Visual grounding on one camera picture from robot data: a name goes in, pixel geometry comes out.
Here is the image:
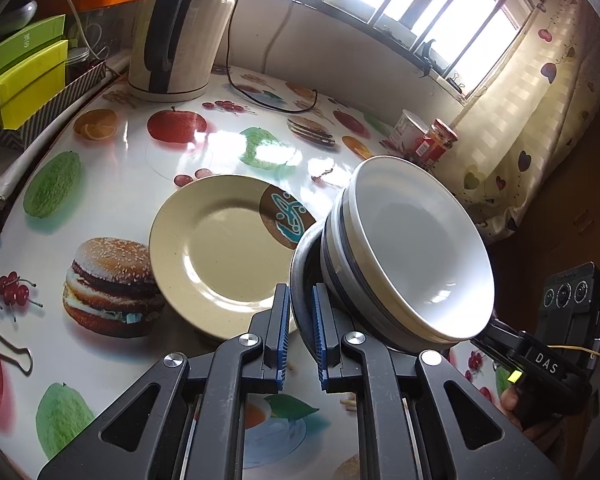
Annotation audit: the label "black object on windowsill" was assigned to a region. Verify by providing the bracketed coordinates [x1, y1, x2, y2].
[419, 39, 444, 78]

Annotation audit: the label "white black electric kettle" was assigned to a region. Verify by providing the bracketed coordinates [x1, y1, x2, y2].
[128, 0, 235, 103]

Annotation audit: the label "red label glass jar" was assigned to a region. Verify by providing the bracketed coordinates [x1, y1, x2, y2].
[413, 119, 458, 168]

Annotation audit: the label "patterned storage basket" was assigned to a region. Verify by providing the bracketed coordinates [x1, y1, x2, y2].
[0, 62, 107, 153]

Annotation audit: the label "white cable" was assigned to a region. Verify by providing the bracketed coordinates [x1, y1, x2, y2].
[258, 0, 299, 76]

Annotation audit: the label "person's right hand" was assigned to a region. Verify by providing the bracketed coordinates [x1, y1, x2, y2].
[500, 387, 588, 451]

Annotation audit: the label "green box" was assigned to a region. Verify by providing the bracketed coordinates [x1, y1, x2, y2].
[0, 14, 66, 75]

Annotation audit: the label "window metal frame bars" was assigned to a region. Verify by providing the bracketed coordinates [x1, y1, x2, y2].
[292, 0, 533, 100]

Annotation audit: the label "white paper cup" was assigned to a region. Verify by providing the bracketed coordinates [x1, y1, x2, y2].
[389, 110, 429, 155]

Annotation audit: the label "white bowl blue stripe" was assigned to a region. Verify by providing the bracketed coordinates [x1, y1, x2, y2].
[321, 193, 453, 354]

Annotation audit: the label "black kettle power cable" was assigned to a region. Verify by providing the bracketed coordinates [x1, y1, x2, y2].
[224, 0, 321, 115]

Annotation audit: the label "beige plate with brown motif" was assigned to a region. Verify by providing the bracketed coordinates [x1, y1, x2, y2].
[148, 174, 315, 340]

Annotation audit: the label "heart pattern curtain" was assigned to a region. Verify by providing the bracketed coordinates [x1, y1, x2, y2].
[434, 0, 600, 243]

